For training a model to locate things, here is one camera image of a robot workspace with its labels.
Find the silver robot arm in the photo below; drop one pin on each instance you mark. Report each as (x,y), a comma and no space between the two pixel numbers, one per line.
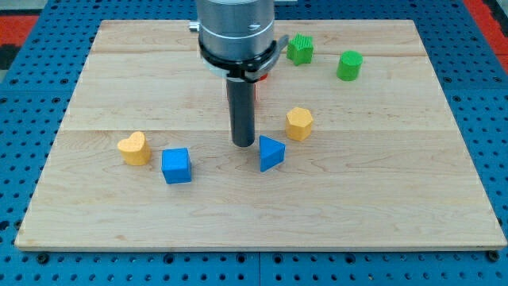
(236,37)

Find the yellow heart block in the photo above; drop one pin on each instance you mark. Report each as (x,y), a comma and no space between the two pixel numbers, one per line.
(135,149)

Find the blue triangle block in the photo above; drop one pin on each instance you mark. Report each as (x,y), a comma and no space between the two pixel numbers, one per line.
(272,152)

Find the yellow hexagon block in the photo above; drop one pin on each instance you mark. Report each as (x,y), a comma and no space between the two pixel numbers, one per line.
(299,123)

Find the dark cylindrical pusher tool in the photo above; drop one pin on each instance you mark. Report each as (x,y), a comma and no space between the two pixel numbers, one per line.
(241,98)

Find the red block behind tool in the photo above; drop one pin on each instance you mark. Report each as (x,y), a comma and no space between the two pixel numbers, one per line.
(257,86)

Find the blue cube block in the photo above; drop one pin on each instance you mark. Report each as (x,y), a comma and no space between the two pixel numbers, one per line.
(176,166)

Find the wooden board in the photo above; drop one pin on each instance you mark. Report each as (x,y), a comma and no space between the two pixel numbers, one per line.
(385,167)

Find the green star block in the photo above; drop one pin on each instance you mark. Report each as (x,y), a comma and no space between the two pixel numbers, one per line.
(300,49)

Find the green cylinder block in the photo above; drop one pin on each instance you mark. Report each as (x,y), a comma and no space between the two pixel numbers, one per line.
(349,65)

